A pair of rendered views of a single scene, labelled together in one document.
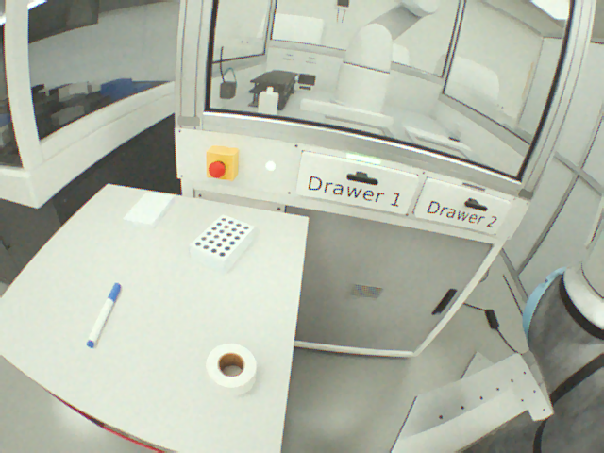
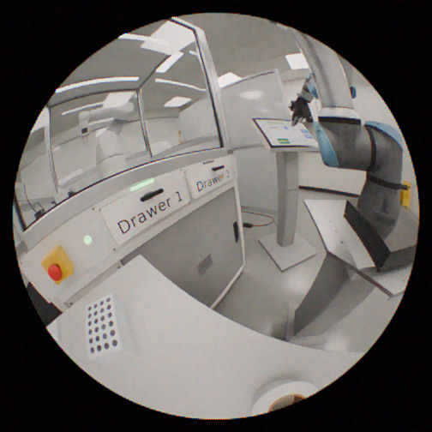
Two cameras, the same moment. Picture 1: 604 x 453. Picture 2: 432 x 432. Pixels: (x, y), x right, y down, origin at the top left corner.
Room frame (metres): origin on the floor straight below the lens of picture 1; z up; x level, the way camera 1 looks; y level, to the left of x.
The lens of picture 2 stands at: (0.23, 0.03, 0.97)
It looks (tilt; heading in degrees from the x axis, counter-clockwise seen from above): 26 degrees down; 313
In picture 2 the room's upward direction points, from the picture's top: 12 degrees counter-clockwise
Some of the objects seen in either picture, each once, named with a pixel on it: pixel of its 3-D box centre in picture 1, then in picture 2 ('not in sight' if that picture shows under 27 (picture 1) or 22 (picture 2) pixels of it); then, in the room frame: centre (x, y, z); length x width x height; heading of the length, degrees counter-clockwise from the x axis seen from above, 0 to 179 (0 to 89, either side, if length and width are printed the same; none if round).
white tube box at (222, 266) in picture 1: (223, 242); (106, 328); (0.42, 0.15, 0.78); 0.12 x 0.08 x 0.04; 166
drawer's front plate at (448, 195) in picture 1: (465, 208); (213, 176); (0.63, -0.43, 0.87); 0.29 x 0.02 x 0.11; 92
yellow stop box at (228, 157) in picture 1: (222, 163); (57, 265); (0.59, 0.22, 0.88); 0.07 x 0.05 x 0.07; 92
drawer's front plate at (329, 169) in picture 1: (357, 183); (150, 204); (0.62, -0.11, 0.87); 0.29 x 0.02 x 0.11; 92
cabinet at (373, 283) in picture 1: (334, 226); (153, 255); (1.10, -0.15, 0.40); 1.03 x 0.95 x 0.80; 92
